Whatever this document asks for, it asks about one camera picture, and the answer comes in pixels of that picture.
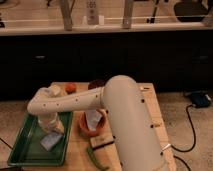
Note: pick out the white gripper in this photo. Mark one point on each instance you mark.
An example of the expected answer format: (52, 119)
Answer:
(50, 122)

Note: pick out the blue sponge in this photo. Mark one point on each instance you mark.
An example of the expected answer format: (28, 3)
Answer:
(50, 140)

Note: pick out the green plastic tray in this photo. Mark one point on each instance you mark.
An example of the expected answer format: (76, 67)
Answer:
(28, 151)

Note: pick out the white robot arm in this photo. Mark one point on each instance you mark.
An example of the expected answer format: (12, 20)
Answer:
(136, 140)

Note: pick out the orange plate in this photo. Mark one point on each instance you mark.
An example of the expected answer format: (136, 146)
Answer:
(99, 129)

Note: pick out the white crumpled napkin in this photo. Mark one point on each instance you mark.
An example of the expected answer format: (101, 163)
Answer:
(92, 118)

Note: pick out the white cup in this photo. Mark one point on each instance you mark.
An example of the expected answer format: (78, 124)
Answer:
(56, 90)

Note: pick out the green okra pod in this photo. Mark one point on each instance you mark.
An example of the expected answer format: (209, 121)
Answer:
(94, 160)

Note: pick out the wooden block eraser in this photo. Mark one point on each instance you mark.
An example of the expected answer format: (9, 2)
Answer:
(101, 141)

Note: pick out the dark red bowl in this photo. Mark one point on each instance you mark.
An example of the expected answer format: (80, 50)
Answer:
(96, 83)

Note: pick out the white remote on stand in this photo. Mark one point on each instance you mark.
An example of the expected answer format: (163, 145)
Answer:
(92, 12)

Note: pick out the black floor box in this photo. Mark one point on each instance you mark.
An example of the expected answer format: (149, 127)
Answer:
(200, 99)

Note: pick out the wooden post left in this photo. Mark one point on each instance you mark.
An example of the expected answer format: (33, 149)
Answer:
(65, 6)

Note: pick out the wooden post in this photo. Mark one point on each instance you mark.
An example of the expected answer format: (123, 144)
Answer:
(65, 6)
(127, 15)

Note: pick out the wooden post right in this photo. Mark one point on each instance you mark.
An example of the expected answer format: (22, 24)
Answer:
(127, 15)

